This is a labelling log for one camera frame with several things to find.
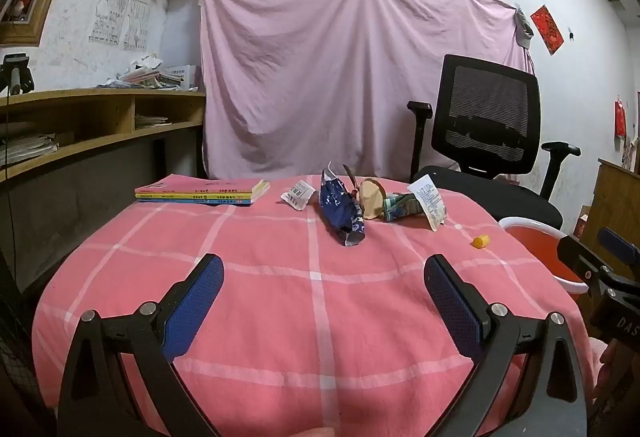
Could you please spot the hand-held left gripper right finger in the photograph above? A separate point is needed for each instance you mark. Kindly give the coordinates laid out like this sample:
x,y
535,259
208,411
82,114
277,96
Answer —
x,y
452,302

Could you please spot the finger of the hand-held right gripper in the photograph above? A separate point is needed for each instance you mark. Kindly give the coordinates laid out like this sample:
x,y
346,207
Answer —
x,y
620,244
582,262

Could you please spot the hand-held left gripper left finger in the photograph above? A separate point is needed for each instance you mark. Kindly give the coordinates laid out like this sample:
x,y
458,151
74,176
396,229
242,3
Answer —
x,y
195,307

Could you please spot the red basin with white rim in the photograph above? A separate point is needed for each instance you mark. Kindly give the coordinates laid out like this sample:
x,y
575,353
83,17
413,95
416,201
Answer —
x,y
535,247

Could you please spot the green packet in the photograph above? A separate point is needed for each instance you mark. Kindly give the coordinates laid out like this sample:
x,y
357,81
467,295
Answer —
x,y
397,208

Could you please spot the blue snack wrapper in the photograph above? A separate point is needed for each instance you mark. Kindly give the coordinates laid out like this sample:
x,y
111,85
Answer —
x,y
340,207

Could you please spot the red and white cardboard box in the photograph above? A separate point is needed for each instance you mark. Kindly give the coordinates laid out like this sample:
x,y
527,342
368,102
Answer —
x,y
582,223

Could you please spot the wooden cabinet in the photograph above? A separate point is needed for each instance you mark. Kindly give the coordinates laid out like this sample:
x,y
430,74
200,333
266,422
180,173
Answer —
x,y
617,197

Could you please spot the yellow bottle cap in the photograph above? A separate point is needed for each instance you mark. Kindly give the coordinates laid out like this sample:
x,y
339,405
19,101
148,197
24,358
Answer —
x,y
480,242

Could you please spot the blue book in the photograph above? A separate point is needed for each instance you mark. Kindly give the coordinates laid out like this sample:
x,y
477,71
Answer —
x,y
200,202

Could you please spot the white paper label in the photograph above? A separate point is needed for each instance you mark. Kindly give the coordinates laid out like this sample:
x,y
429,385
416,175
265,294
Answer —
x,y
427,199

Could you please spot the yellow book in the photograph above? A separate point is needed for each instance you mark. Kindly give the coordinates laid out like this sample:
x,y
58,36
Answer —
x,y
200,195

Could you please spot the pink book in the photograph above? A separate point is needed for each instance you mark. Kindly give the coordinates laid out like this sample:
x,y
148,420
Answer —
x,y
200,184

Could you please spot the red hanging ornament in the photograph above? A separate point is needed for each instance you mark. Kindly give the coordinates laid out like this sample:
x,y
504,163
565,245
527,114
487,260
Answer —
x,y
620,119

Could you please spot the pink checked tablecloth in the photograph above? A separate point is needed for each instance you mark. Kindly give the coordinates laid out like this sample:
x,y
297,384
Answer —
x,y
320,317

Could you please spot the brown round peel piece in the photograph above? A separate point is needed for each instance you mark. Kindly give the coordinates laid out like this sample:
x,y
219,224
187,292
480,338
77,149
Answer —
x,y
372,199

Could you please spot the small white wrapper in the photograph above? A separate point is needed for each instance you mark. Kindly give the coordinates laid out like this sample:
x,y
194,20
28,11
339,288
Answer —
x,y
298,194

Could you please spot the dark peel strip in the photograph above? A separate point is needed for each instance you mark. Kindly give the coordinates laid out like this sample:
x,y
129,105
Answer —
x,y
350,177

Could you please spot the black mesh office chair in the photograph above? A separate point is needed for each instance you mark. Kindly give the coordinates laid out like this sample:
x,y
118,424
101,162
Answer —
x,y
482,107

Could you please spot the small stack of papers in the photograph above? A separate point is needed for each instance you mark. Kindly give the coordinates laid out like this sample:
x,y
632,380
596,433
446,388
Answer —
x,y
150,120

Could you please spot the stack of papers in shelf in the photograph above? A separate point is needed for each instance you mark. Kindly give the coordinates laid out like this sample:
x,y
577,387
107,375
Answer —
x,y
27,149

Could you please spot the wooden shelf desk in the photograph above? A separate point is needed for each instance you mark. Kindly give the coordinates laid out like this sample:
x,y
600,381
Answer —
x,y
75,107

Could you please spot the grey cloth bundle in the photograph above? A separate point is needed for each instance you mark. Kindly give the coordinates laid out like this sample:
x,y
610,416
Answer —
x,y
524,29

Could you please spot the pile of papers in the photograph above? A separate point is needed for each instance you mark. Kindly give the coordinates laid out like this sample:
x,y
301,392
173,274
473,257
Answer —
x,y
150,74

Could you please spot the pink hanging sheet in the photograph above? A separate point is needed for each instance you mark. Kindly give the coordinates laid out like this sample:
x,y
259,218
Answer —
x,y
320,67

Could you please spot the black clamp lamp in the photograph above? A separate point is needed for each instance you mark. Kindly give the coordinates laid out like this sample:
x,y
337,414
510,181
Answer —
x,y
16,72

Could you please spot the red paper wall decoration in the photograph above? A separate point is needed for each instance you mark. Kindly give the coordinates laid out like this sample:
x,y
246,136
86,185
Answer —
x,y
547,29

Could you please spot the white wall calendar sheet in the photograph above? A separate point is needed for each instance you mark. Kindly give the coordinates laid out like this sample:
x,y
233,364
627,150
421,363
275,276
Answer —
x,y
110,12
136,24

